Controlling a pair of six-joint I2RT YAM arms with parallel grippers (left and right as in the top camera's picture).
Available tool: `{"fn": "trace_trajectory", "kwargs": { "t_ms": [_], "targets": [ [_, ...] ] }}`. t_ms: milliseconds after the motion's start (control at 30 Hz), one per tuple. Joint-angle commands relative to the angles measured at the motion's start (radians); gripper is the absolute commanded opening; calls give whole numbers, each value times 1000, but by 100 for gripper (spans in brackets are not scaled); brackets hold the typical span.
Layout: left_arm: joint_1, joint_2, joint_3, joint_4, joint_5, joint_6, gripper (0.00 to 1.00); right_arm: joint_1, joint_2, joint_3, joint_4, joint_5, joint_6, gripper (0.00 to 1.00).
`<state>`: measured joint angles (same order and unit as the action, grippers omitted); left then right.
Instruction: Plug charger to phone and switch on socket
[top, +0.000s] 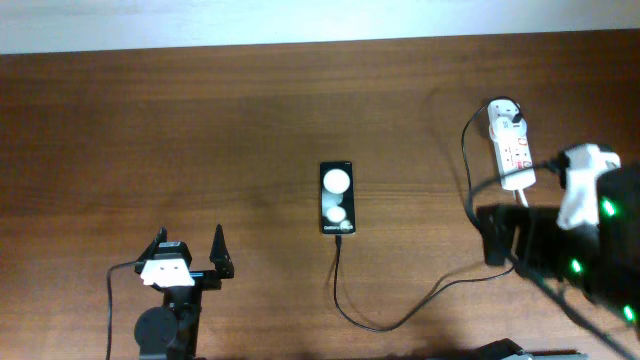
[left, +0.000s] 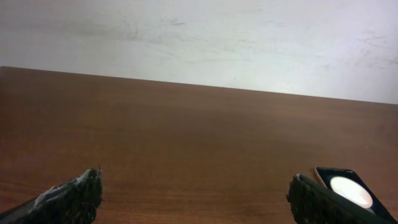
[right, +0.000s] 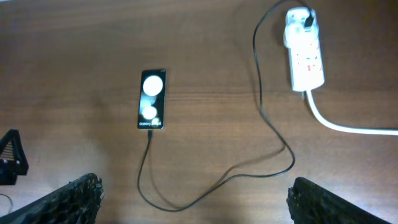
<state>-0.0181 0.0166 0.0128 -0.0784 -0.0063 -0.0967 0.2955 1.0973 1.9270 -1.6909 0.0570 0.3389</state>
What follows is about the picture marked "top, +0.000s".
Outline right camera black cable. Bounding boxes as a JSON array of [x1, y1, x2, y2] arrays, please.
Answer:
[[464, 158, 640, 360]]

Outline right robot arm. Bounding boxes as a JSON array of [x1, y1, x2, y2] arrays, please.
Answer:
[[465, 163, 639, 330]]

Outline black Samsung flip smartphone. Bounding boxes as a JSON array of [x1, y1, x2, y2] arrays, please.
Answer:
[[319, 161, 356, 236]]

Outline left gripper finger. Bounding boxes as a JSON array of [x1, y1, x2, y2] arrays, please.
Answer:
[[137, 227, 167, 262], [209, 224, 235, 279]]

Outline black USB charging cable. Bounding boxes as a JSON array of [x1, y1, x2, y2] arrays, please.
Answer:
[[332, 95, 525, 333]]

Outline white USB charger plug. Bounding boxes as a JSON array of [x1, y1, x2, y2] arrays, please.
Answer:
[[489, 116, 527, 142]]

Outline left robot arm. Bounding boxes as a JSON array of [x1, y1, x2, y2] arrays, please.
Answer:
[[134, 225, 234, 360]]

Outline white power strip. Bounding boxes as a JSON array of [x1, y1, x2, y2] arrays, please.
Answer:
[[487, 97, 536, 192]]

